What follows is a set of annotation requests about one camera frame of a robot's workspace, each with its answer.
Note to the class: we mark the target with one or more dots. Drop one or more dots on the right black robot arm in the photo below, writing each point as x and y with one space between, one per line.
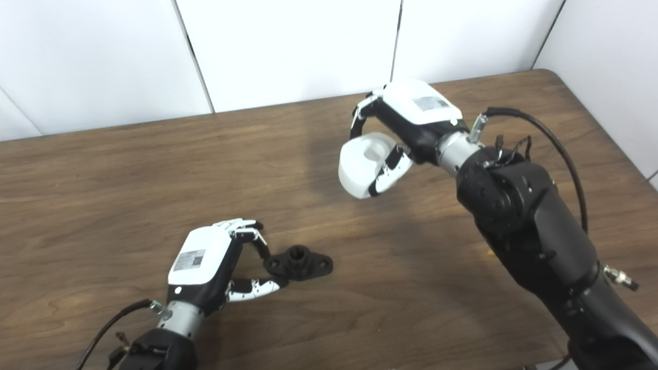
540 231

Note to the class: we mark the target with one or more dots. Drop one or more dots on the round white plastic piece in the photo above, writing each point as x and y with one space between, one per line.
360 169

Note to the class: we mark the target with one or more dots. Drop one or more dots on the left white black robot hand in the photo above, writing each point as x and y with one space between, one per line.
200 267

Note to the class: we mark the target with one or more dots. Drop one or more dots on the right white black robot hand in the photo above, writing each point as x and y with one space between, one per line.
416 110

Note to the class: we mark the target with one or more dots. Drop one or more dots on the black flanged holder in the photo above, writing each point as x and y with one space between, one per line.
300 264

